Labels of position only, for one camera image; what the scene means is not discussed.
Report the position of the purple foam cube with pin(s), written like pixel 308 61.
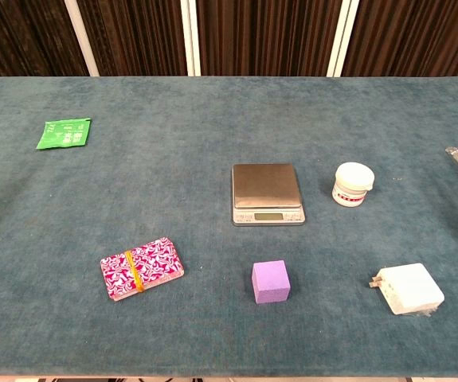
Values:
pixel 270 281

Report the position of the white partition post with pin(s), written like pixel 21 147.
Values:
pixel 190 37
pixel 81 37
pixel 342 37

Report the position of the green foil sachet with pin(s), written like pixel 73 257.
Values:
pixel 63 134

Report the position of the white power adapter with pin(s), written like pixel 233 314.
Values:
pixel 408 288

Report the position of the white cream jar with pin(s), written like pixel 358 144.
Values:
pixel 352 185

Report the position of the pink patterned card deck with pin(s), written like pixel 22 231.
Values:
pixel 141 268

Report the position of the silver digital kitchen scale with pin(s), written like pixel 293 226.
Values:
pixel 266 193

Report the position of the teal table cloth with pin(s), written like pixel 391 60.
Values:
pixel 173 199

